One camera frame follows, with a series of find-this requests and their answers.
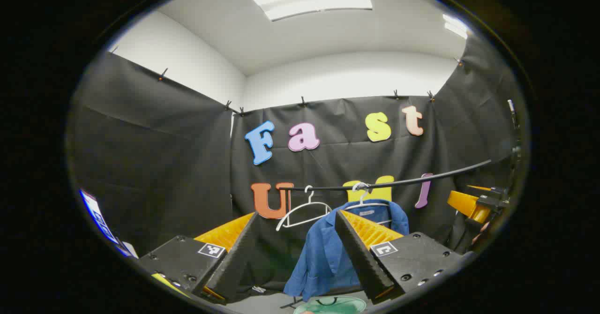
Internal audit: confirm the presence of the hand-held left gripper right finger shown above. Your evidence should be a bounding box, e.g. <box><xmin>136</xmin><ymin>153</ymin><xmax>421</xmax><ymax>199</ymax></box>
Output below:
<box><xmin>334</xmin><ymin>209</ymin><xmax>469</xmax><ymax>305</ymax></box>

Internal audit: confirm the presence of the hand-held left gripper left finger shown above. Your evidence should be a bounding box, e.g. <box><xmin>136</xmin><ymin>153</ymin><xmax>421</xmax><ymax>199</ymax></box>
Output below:
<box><xmin>139</xmin><ymin>212</ymin><xmax>259</xmax><ymax>304</ymax></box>

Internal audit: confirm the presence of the blue shirt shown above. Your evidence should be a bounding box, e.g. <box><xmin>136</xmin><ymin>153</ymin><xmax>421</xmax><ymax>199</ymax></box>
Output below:
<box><xmin>284</xmin><ymin>199</ymin><xmax>410</xmax><ymax>302</ymax></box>

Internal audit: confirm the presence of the green laundry hamper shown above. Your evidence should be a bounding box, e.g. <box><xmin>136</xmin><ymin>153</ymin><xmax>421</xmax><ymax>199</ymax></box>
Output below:
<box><xmin>294</xmin><ymin>296</ymin><xmax>367</xmax><ymax>314</ymax></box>

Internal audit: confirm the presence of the white clothes hanger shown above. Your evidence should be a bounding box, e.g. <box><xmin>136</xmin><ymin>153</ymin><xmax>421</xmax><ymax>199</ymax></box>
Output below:
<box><xmin>345</xmin><ymin>182</ymin><xmax>392</xmax><ymax>225</ymax></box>
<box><xmin>276</xmin><ymin>185</ymin><xmax>332</xmax><ymax>232</ymax></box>

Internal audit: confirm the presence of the black garment rack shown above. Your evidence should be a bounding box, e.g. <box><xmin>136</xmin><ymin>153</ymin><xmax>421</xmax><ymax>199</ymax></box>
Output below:
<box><xmin>279</xmin><ymin>159</ymin><xmax>492</xmax><ymax>310</ymax></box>

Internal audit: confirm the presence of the blue and white printed board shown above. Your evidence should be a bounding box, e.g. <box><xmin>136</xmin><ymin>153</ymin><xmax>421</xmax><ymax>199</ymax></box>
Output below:
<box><xmin>79</xmin><ymin>189</ymin><xmax>139</xmax><ymax>259</ymax></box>

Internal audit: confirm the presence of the small ceiling light panel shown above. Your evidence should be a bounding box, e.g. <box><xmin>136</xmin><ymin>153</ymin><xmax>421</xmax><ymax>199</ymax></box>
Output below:
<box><xmin>443</xmin><ymin>14</ymin><xmax>469</xmax><ymax>39</ymax></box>

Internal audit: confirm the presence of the large ceiling light panel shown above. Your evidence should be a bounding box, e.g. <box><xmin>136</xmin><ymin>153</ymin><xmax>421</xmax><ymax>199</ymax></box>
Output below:
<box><xmin>252</xmin><ymin>0</ymin><xmax>373</xmax><ymax>22</ymax></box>

